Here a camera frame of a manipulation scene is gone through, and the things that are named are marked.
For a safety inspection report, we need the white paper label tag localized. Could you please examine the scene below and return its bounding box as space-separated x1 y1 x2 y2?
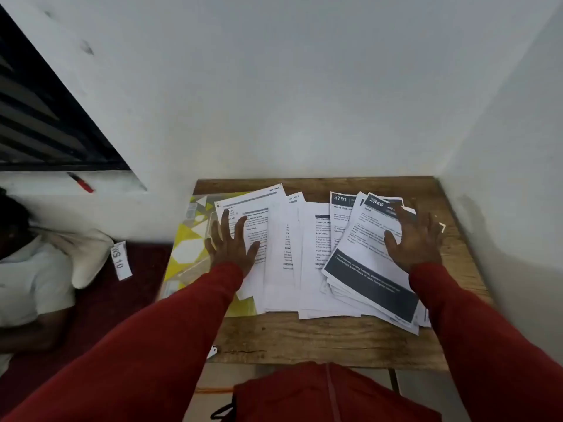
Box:
110 241 133 282

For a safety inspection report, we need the stack of printed sheets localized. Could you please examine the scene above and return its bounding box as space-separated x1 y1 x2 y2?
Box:
214 184 432 335

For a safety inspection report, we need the dark louvred window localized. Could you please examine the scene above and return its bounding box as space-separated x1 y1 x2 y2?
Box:
0 4 131 172

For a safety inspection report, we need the person's right hand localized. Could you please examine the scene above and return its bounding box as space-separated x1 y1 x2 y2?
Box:
383 205 445 274

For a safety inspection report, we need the person's red jacket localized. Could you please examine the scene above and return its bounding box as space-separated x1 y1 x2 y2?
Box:
232 362 443 422

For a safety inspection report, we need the white pillow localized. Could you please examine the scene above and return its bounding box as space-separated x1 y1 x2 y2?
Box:
30 227 115 290

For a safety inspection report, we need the maroon bed mattress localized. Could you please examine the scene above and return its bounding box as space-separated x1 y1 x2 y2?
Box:
0 241 175 418

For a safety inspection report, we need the person's left hand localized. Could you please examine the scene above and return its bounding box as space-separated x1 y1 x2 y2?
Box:
204 209 261 280

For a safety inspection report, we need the yellow patterned plastic folder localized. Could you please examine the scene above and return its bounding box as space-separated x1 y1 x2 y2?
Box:
158 192 258 318

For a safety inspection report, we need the person's left forearm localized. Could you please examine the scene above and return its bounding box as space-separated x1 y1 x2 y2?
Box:
0 261 245 422

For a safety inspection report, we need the red marker on sill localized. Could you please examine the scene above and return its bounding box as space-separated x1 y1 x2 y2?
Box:
66 172 95 194

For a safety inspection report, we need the person's right forearm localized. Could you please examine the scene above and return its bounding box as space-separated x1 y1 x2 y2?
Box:
409 261 563 422

